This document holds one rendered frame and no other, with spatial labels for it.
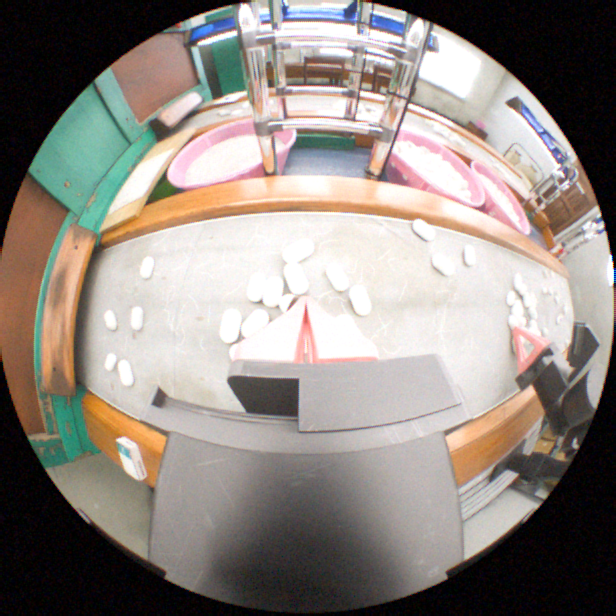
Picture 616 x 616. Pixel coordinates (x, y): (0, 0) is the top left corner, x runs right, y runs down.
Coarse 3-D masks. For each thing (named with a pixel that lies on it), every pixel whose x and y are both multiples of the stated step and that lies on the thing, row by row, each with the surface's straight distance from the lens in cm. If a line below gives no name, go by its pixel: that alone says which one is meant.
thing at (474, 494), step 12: (540, 420) 100; (528, 432) 87; (516, 444) 79; (528, 444) 95; (504, 456) 73; (492, 468) 70; (480, 480) 67; (504, 480) 89; (468, 492) 66; (480, 492) 74; (492, 492) 86; (468, 504) 74; (480, 504) 84; (468, 516) 84
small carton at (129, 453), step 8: (120, 440) 34; (128, 440) 34; (120, 448) 34; (128, 448) 32; (136, 448) 33; (120, 456) 36; (128, 456) 33; (136, 456) 33; (128, 464) 35; (136, 464) 34; (128, 472) 37; (136, 472) 34; (144, 472) 35
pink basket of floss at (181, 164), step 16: (224, 128) 55; (240, 128) 54; (192, 144) 52; (208, 144) 54; (288, 144) 36; (176, 160) 48; (192, 160) 51; (176, 176) 45; (224, 176) 31; (240, 176) 32; (256, 176) 34
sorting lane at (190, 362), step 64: (128, 256) 40; (192, 256) 27; (256, 256) 23; (320, 256) 22; (384, 256) 24; (448, 256) 31; (512, 256) 53; (128, 320) 33; (192, 320) 24; (384, 320) 22; (448, 320) 27; (192, 384) 24; (512, 384) 44
